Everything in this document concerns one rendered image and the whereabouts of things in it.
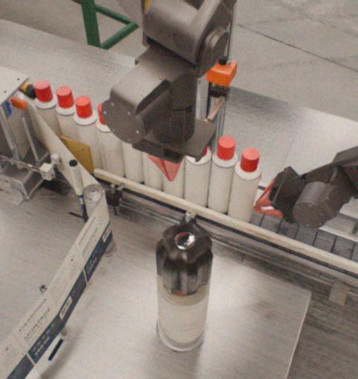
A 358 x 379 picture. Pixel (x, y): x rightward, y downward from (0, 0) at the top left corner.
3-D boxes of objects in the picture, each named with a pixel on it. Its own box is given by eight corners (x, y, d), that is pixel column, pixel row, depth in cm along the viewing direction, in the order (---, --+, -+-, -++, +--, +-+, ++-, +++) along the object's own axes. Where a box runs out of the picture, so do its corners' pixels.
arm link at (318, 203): (392, 182, 80) (366, 142, 78) (374, 226, 73) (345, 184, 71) (330, 198, 89) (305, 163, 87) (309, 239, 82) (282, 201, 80)
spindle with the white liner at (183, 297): (149, 338, 86) (140, 254, 62) (170, 297, 91) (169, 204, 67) (195, 360, 83) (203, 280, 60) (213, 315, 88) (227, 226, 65)
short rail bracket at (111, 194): (108, 219, 108) (102, 186, 99) (121, 200, 112) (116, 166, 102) (121, 224, 107) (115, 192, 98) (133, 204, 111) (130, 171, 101)
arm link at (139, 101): (233, 24, 48) (166, -13, 50) (166, 80, 42) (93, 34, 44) (209, 107, 58) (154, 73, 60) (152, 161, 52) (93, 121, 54)
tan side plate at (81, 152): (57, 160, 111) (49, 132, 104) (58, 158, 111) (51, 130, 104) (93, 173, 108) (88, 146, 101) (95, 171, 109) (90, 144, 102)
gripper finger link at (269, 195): (240, 207, 96) (274, 194, 88) (251, 183, 100) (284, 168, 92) (262, 228, 97) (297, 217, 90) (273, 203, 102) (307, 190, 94)
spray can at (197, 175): (186, 214, 103) (188, 149, 87) (181, 195, 106) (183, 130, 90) (209, 210, 104) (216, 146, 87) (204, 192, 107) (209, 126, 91)
